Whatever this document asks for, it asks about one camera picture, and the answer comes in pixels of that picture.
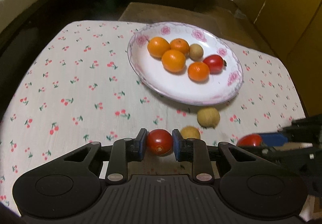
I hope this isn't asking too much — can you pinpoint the red tomato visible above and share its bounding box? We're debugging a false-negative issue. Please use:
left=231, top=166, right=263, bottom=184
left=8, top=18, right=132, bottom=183
left=146, top=129, right=173, bottom=156
left=237, top=133, right=262, bottom=146
left=202, top=54, right=226, bottom=74

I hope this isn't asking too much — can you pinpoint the yellow longan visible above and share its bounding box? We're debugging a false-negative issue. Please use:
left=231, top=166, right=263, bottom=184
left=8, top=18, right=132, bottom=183
left=180, top=126, right=201, bottom=139
left=197, top=107, right=221, bottom=128

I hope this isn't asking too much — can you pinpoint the orange mandarin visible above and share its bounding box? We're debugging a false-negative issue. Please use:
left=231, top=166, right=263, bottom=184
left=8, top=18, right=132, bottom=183
left=170, top=38, right=190, bottom=55
left=147, top=37, right=171, bottom=59
left=188, top=62, right=210, bottom=82
left=161, top=49, right=186, bottom=73

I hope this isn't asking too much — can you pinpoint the brown longan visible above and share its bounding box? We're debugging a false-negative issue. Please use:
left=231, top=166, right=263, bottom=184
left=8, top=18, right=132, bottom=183
left=189, top=44, right=204, bottom=61

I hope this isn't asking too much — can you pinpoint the white floral plate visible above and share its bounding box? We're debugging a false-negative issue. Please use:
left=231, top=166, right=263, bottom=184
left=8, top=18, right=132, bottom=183
left=127, top=22, right=244, bottom=106

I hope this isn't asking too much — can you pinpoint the cherry print tablecloth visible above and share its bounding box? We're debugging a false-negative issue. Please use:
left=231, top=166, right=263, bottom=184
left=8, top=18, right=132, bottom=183
left=1, top=21, right=304, bottom=211

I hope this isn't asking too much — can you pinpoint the brown wooden cabinet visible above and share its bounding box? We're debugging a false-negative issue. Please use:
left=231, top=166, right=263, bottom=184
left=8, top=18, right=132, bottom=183
left=234, top=0, right=321, bottom=115

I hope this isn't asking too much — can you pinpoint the dark low wooden table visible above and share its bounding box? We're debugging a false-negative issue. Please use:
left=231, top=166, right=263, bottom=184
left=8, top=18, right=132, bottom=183
left=119, top=2, right=275, bottom=56

